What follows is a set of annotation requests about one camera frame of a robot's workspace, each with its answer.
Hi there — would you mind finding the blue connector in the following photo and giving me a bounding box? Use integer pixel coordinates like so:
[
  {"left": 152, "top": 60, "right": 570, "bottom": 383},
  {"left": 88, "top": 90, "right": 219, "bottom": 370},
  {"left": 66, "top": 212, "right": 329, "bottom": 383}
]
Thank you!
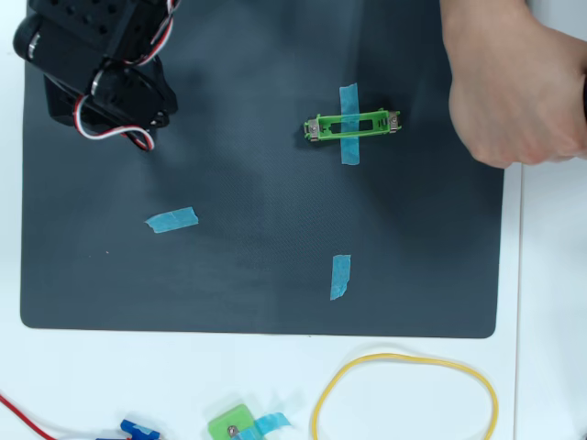
[{"left": 119, "top": 418, "right": 161, "bottom": 440}]

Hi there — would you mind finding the red wire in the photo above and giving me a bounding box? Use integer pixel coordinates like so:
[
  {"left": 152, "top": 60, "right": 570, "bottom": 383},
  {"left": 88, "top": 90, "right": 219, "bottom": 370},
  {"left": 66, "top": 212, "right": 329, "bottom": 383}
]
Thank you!
[{"left": 0, "top": 391, "right": 59, "bottom": 440}]

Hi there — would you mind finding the bare human hand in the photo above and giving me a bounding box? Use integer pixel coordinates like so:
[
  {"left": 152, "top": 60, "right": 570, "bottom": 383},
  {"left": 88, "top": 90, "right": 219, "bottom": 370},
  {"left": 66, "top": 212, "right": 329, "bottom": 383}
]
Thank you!
[{"left": 438, "top": 0, "right": 587, "bottom": 169}]

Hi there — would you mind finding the slanted blue tape strip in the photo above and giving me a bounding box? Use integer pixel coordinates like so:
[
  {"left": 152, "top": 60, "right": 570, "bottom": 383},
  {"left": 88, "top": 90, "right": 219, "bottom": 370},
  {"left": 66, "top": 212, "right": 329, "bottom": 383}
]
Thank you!
[{"left": 144, "top": 205, "right": 200, "bottom": 235}]

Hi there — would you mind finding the white red black servo cable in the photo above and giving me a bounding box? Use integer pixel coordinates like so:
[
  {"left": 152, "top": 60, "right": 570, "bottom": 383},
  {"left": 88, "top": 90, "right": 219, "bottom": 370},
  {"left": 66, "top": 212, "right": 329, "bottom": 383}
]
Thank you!
[{"left": 72, "top": 0, "right": 183, "bottom": 153}]

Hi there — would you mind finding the short blue tape strip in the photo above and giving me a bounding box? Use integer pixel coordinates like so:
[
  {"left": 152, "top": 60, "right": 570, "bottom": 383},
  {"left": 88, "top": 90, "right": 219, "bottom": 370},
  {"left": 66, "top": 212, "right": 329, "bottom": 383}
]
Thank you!
[{"left": 329, "top": 254, "right": 352, "bottom": 302}]

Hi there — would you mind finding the long blue tape strip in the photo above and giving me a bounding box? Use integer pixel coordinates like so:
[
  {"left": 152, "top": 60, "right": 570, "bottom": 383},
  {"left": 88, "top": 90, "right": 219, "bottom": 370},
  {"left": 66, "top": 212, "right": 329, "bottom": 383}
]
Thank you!
[{"left": 338, "top": 82, "right": 361, "bottom": 166}]

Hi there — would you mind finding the yellow rubber band loop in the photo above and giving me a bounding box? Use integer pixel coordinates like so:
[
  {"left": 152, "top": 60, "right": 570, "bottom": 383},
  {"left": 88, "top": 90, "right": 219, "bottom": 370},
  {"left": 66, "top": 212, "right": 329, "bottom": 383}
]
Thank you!
[{"left": 310, "top": 352, "right": 500, "bottom": 440}]

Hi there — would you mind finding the blue tape on block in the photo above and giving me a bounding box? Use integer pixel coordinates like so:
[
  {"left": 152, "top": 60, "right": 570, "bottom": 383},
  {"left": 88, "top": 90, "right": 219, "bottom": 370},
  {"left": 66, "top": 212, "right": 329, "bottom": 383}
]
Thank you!
[{"left": 238, "top": 412, "right": 294, "bottom": 440}]

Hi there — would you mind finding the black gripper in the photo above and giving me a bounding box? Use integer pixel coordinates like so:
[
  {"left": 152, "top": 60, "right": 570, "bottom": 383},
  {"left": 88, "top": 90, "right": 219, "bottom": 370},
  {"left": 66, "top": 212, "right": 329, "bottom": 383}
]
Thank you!
[{"left": 43, "top": 55, "right": 180, "bottom": 139}]

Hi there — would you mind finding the green printed block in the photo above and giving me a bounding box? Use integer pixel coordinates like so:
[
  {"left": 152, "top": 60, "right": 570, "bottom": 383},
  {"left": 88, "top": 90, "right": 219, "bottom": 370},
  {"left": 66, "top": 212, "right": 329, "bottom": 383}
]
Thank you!
[{"left": 207, "top": 403, "right": 258, "bottom": 440}]

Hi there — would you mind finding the dark grey mat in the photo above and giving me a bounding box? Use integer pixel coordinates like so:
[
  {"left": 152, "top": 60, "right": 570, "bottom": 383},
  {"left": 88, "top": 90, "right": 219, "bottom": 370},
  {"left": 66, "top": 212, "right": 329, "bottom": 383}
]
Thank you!
[{"left": 19, "top": 0, "right": 513, "bottom": 340}]

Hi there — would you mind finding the green battery holder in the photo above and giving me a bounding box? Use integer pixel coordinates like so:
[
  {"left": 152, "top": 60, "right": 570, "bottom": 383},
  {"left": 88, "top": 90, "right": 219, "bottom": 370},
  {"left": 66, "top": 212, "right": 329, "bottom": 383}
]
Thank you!
[{"left": 303, "top": 109, "right": 404, "bottom": 144}]

